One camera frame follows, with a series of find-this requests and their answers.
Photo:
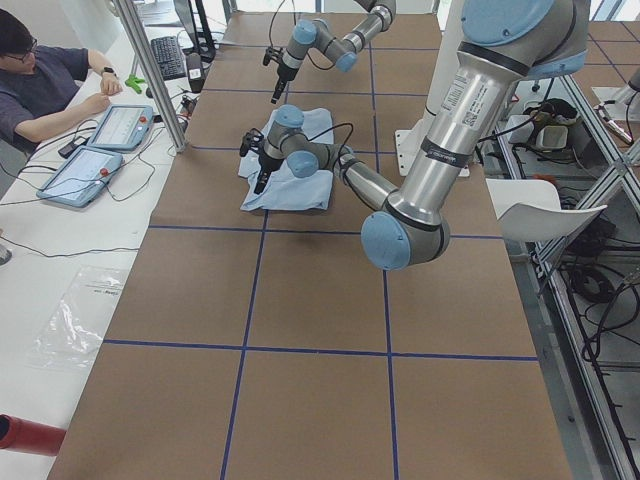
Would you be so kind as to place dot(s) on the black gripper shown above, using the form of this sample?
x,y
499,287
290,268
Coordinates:
x,y
266,165
283,74

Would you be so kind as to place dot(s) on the light blue button-up shirt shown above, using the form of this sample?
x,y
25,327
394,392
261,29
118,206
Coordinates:
x,y
296,186

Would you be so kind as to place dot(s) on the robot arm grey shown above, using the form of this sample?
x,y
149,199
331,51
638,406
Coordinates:
x,y
316,34
502,43

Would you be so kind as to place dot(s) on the black computer keyboard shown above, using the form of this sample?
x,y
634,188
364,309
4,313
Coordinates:
x,y
169,57

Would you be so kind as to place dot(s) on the green plastic clamp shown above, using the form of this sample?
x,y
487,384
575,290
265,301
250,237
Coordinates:
x,y
135,83

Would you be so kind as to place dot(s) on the upper blue teach pendant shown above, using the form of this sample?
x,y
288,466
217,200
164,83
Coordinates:
x,y
122,128

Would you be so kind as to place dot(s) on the blue teach pendant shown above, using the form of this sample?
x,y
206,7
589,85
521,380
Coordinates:
x,y
122,128
82,177

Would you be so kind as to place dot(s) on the lower blue teach pendant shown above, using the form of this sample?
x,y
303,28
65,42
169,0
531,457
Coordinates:
x,y
82,177

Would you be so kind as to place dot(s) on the seated person dark shirt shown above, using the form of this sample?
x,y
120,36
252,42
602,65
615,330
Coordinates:
x,y
38,83

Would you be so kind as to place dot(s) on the clear plastic bag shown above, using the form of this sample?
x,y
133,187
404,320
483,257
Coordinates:
x,y
72,336

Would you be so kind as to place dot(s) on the white plastic chair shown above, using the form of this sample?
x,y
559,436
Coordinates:
x,y
530,211

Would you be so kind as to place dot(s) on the red cylinder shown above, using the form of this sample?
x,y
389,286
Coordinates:
x,y
30,437

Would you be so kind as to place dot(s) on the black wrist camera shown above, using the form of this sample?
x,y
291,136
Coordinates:
x,y
273,54
252,141

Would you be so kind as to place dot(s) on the aluminium frame post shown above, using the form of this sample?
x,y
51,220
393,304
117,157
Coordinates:
x,y
139,41

